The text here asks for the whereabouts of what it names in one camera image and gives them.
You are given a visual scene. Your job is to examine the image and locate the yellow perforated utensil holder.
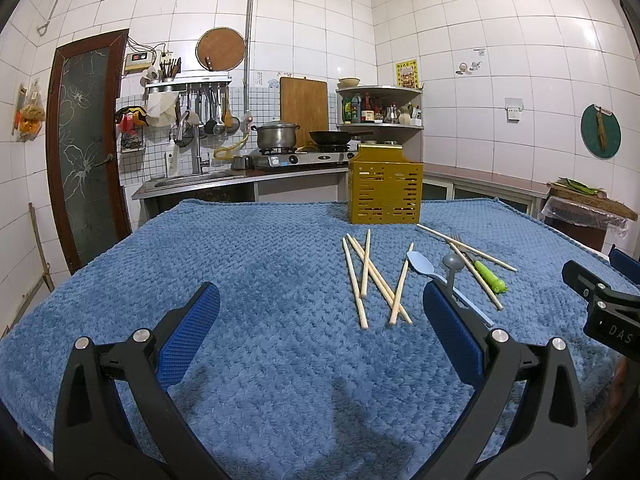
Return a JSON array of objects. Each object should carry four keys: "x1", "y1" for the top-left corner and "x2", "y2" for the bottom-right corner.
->
[{"x1": 348, "y1": 143, "x2": 423, "y2": 224}]

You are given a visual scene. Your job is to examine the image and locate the round woven mat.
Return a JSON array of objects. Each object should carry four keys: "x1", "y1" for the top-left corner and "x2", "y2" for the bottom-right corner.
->
[{"x1": 195, "y1": 27, "x2": 245, "y2": 72}]

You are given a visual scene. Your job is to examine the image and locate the green handled fork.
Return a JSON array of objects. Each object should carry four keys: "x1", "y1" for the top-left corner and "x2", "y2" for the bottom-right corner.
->
[{"x1": 459, "y1": 245, "x2": 508, "y2": 295}]

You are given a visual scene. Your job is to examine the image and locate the wooden cutting board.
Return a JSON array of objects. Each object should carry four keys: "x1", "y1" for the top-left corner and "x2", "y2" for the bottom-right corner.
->
[{"x1": 280, "y1": 77, "x2": 329, "y2": 148}]

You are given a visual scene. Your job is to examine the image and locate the grey plastic spoon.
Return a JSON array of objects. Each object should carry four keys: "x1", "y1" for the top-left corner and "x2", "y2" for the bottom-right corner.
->
[{"x1": 442, "y1": 252, "x2": 464, "y2": 299}]

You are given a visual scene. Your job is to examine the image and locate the light blue plastic spoon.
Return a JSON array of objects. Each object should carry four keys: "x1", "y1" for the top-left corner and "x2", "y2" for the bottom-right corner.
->
[{"x1": 407, "y1": 250, "x2": 495, "y2": 328}]

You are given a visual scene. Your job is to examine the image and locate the dark framed glass door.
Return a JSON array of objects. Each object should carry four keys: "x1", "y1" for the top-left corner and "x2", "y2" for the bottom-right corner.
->
[{"x1": 46, "y1": 29, "x2": 131, "y2": 273}]

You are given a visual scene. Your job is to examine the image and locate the green round wall board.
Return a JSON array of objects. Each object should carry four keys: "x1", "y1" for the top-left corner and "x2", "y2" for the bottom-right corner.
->
[{"x1": 580, "y1": 104, "x2": 622, "y2": 159}]

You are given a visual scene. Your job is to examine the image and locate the yellow wall poster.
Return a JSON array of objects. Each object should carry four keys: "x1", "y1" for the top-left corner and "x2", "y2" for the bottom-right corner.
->
[{"x1": 395, "y1": 58, "x2": 420, "y2": 89}]

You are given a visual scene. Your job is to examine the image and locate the blue textured table cloth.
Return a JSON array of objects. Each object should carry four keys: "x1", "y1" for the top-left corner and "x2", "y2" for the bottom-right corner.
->
[{"x1": 1, "y1": 200, "x2": 632, "y2": 479}]

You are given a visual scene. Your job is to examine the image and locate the corner wall shelf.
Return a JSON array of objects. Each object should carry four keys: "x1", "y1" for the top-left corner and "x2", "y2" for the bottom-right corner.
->
[{"x1": 335, "y1": 86, "x2": 424, "y2": 162}]

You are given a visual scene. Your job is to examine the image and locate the black wok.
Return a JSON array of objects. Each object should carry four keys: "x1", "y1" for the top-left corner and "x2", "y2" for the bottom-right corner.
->
[{"x1": 309, "y1": 130, "x2": 373, "y2": 150}]

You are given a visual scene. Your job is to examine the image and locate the wall utensil rack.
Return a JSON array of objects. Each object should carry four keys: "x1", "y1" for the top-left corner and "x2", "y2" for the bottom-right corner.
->
[{"x1": 145, "y1": 73, "x2": 232, "y2": 93}]

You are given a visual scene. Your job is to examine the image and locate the steel cooking pot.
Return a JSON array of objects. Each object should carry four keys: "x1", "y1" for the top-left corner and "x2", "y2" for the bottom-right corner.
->
[{"x1": 252, "y1": 120, "x2": 299, "y2": 151}]

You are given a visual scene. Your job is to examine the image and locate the wooden crate with vegetables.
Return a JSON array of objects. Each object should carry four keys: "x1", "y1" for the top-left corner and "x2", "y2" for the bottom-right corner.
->
[{"x1": 547, "y1": 178, "x2": 639, "y2": 221}]

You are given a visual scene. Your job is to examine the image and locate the steel sink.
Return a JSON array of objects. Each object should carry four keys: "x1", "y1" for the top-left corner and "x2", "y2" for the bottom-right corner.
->
[{"x1": 150, "y1": 170, "x2": 236, "y2": 188}]

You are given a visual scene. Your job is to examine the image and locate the white wall socket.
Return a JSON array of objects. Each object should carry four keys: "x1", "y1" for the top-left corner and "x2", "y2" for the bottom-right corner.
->
[{"x1": 504, "y1": 98, "x2": 525, "y2": 122}]

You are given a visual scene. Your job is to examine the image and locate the steel gas stove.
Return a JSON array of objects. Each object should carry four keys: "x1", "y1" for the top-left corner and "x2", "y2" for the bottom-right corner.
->
[{"x1": 248, "y1": 148, "x2": 356, "y2": 170}]

